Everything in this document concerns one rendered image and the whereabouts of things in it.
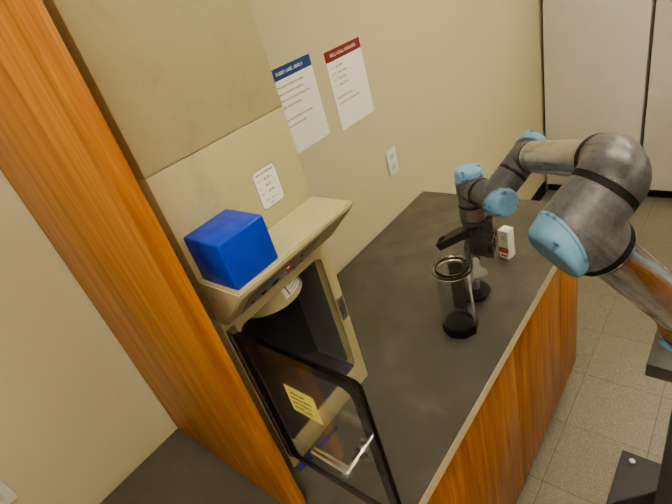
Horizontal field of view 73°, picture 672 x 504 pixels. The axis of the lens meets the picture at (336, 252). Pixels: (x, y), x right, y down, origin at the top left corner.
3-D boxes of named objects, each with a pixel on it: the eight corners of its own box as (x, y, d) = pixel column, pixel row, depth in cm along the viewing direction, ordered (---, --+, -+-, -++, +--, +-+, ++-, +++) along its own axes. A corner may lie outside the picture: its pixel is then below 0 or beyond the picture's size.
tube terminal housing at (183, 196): (229, 427, 126) (78, 172, 87) (305, 348, 145) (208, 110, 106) (293, 469, 110) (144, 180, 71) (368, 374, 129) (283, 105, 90)
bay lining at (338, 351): (229, 401, 124) (172, 300, 106) (292, 338, 139) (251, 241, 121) (292, 438, 108) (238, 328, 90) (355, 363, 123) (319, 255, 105)
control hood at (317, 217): (218, 323, 86) (197, 282, 81) (324, 233, 105) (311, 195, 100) (258, 340, 79) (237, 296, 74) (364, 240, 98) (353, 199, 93)
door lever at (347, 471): (329, 436, 86) (325, 427, 84) (370, 459, 80) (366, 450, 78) (311, 459, 83) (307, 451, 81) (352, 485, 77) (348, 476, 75)
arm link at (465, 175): (464, 177, 117) (446, 169, 124) (469, 215, 123) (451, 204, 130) (490, 166, 119) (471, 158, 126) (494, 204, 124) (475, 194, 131)
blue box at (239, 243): (203, 280, 81) (181, 237, 77) (243, 249, 87) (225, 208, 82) (238, 291, 75) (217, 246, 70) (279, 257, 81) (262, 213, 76)
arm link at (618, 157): (649, 108, 68) (514, 124, 116) (600, 169, 70) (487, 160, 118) (703, 153, 70) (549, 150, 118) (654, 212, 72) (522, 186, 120)
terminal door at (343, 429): (296, 454, 108) (233, 329, 87) (407, 524, 88) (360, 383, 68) (294, 457, 107) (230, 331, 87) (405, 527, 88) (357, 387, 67)
